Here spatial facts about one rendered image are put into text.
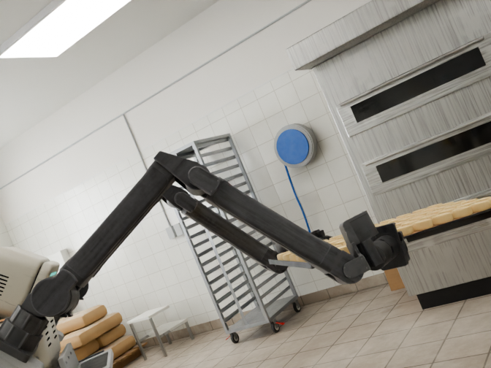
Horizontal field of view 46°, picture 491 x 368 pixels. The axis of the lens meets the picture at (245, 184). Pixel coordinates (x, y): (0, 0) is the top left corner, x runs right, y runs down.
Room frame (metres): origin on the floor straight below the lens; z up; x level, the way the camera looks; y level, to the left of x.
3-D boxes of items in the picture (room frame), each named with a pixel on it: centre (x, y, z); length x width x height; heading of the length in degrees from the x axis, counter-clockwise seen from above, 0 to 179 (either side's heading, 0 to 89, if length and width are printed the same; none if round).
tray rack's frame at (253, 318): (5.43, 0.32, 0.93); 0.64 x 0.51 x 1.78; 150
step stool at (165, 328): (6.27, 1.45, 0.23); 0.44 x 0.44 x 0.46; 49
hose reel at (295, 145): (5.31, -0.55, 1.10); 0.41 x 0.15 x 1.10; 57
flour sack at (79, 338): (6.44, 2.21, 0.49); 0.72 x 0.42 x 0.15; 152
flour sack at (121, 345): (6.45, 2.18, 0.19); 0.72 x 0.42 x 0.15; 151
